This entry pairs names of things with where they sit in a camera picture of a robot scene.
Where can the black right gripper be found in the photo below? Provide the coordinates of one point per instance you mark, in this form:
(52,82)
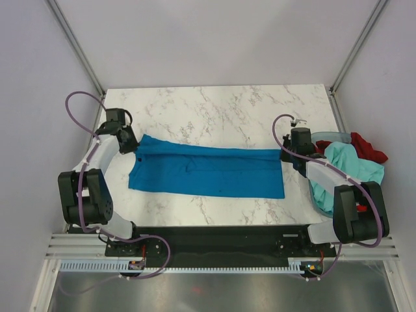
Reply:
(287,140)

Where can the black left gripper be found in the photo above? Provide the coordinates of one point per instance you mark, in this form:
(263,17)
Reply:
(133,145)

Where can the blue t shirt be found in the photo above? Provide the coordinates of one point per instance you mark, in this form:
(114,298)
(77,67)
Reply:
(163,166)

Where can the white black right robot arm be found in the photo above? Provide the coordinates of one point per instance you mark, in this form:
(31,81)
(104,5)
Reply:
(359,215)

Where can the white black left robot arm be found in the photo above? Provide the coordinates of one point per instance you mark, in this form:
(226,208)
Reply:
(85,197)

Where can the translucent blue plastic basket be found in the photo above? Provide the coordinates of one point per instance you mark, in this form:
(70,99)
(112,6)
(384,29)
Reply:
(339,150)

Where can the teal t shirt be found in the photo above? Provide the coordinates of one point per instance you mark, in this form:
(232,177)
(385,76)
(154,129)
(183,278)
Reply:
(345,158)

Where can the red t shirt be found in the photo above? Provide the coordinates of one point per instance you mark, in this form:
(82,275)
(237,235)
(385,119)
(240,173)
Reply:
(364,149)

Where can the aluminium left corner post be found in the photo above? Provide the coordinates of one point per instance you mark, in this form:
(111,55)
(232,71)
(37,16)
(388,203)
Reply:
(75,45)

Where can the aluminium corner post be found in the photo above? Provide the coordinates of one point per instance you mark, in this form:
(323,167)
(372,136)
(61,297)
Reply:
(75,45)
(364,35)

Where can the white slotted cable duct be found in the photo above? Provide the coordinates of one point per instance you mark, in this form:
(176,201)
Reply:
(123,266)

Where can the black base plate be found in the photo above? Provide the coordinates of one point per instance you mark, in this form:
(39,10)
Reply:
(222,259)

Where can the aluminium right corner post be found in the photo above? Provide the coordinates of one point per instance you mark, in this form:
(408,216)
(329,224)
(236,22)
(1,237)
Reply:
(364,35)

